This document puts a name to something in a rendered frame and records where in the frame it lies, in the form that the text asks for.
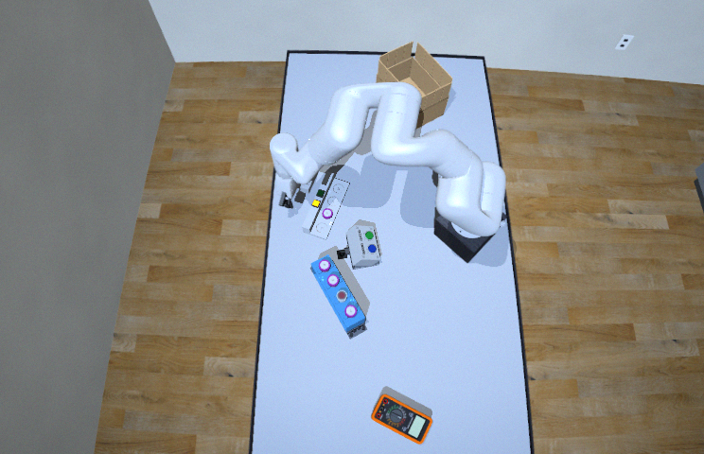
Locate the orange digital multimeter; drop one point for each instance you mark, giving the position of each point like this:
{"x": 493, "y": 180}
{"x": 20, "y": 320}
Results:
{"x": 402, "y": 419}

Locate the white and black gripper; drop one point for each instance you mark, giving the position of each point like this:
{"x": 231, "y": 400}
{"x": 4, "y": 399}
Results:
{"x": 286, "y": 187}

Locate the brown cardboard box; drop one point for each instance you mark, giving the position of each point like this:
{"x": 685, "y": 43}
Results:
{"x": 398, "y": 65}

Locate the blue tube rack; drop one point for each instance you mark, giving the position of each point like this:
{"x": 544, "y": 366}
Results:
{"x": 347, "y": 323}

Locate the light grey button panel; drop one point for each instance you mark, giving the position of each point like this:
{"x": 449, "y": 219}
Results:
{"x": 362, "y": 247}

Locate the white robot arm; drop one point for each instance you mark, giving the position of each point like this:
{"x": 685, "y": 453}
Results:
{"x": 460, "y": 171}

